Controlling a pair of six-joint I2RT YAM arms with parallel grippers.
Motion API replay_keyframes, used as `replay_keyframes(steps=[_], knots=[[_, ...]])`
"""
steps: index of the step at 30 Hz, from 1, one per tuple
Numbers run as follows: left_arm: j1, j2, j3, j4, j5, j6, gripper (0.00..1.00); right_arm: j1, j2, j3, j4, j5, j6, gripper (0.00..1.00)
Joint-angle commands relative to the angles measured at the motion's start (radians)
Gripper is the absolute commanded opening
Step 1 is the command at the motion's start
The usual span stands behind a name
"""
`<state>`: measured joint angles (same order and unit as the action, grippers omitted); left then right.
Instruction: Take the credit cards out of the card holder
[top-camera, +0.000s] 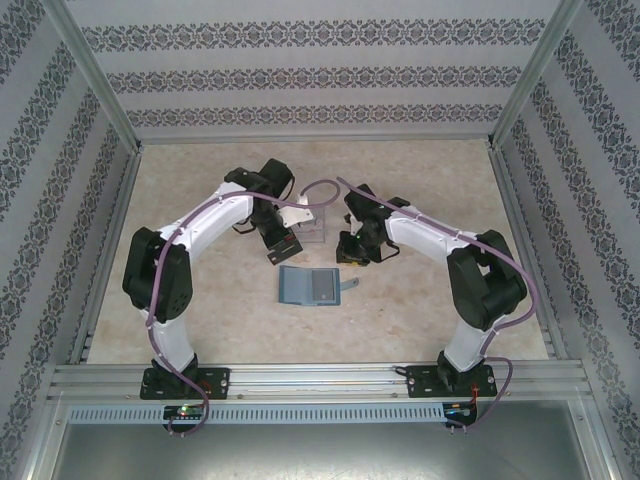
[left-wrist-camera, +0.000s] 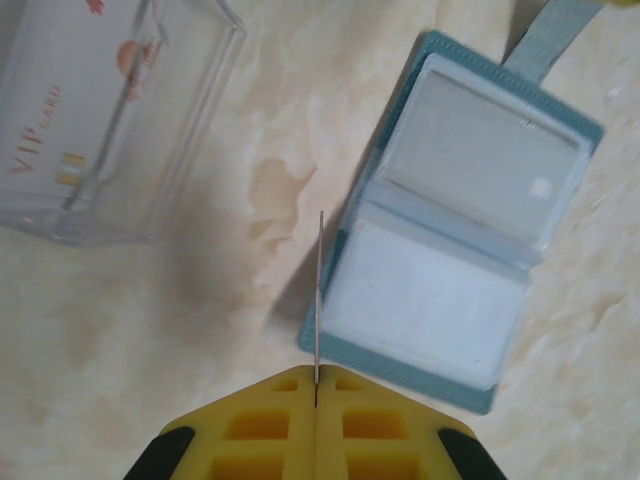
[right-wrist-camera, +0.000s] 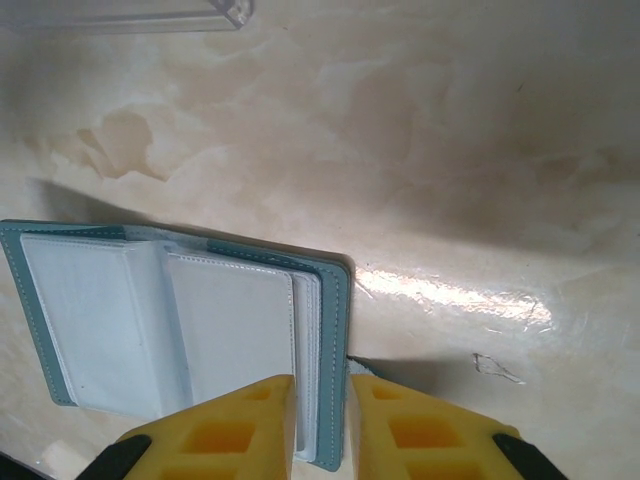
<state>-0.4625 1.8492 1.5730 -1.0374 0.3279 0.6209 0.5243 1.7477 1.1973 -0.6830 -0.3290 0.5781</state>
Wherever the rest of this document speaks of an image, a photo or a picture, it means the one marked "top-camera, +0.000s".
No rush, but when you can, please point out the dark grey card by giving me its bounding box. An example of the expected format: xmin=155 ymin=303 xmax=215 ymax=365
xmin=311 ymin=271 xmax=337 ymax=304

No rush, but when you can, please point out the teal card holder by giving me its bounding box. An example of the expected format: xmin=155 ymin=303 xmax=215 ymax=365
xmin=277 ymin=264 xmax=361 ymax=306

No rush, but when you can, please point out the clear plastic box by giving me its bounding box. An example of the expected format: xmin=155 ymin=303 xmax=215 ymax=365
xmin=293 ymin=208 xmax=329 ymax=245

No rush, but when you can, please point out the grey metal sheet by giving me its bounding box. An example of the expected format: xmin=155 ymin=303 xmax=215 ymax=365
xmin=49 ymin=422 xmax=606 ymax=480

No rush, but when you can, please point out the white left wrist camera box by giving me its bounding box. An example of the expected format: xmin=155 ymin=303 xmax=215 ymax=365
xmin=276 ymin=194 xmax=315 ymax=230

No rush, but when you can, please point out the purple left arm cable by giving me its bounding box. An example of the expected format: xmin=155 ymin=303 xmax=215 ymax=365
xmin=144 ymin=179 xmax=342 ymax=439

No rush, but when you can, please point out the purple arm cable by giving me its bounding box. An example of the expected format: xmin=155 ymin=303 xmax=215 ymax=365
xmin=336 ymin=175 xmax=533 ymax=434
xmin=144 ymin=179 xmax=342 ymax=439

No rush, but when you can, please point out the aluminium mounting rail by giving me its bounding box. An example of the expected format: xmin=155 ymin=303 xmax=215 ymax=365
xmin=48 ymin=363 xmax=587 ymax=402

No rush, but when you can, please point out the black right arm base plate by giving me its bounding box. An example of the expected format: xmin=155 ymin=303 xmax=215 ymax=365
xmin=405 ymin=364 xmax=497 ymax=400

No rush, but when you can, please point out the aluminium side rail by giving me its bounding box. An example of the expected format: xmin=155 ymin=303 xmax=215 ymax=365
xmin=488 ymin=147 xmax=569 ymax=361
xmin=69 ymin=147 xmax=144 ymax=365

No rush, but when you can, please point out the grey slotted cable duct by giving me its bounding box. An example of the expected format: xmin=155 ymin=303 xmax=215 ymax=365
xmin=67 ymin=402 xmax=447 ymax=425

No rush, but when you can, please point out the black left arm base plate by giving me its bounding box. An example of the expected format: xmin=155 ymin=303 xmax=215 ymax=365
xmin=141 ymin=367 xmax=232 ymax=402

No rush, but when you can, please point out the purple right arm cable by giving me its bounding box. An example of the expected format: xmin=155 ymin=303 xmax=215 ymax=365
xmin=336 ymin=175 xmax=533 ymax=434

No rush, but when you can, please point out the aluminium corner post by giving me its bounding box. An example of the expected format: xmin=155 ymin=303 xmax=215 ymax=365
xmin=487 ymin=0 xmax=585 ymax=149
xmin=42 ymin=0 xmax=144 ymax=151

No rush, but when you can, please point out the aluminium frame leg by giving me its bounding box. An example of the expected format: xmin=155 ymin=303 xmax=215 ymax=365
xmin=19 ymin=394 xmax=69 ymax=480
xmin=569 ymin=394 xmax=629 ymax=480

